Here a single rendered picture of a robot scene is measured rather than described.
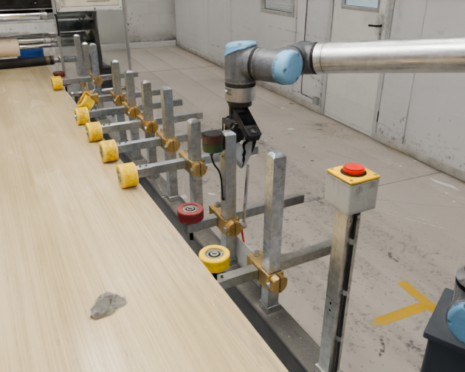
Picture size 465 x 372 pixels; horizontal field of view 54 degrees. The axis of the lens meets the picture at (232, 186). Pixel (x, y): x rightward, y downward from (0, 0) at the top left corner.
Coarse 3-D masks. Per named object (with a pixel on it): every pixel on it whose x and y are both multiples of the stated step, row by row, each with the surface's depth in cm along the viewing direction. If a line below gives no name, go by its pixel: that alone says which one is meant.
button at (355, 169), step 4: (348, 164) 85; (352, 164) 85; (356, 164) 85; (344, 168) 84; (348, 168) 83; (352, 168) 83; (356, 168) 83; (360, 168) 83; (364, 168) 84; (348, 172) 83; (352, 172) 82; (356, 172) 82; (360, 172) 82; (364, 172) 83
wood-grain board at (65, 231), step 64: (0, 128) 207; (64, 128) 207; (0, 192) 148; (64, 192) 148; (128, 192) 148; (0, 256) 116; (64, 256) 116; (128, 256) 116; (192, 256) 116; (0, 320) 95; (64, 320) 95; (128, 320) 95; (192, 320) 95
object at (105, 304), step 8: (104, 296) 100; (112, 296) 101; (120, 296) 101; (96, 304) 97; (104, 304) 98; (112, 304) 98; (120, 304) 99; (96, 312) 95; (104, 312) 96; (112, 312) 96
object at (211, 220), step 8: (288, 200) 153; (296, 200) 155; (240, 208) 147; (248, 208) 147; (256, 208) 148; (208, 216) 142; (216, 216) 142; (240, 216) 146; (248, 216) 147; (184, 224) 139; (192, 224) 138; (200, 224) 139; (208, 224) 141; (216, 224) 143; (192, 232) 140
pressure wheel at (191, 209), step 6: (186, 204) 139; (192, 204) 140; (198, 204) 139; (180, 210) 136; (186, 210) 136; (192, 210) 137; (198, 210) 136; (180, 216) 135; (186, 216) 134; (192, 216) 134; (198, 216) 135; (186, 222) 135; (192, 222) 135; (198, 222) 136; (192, 234) 141
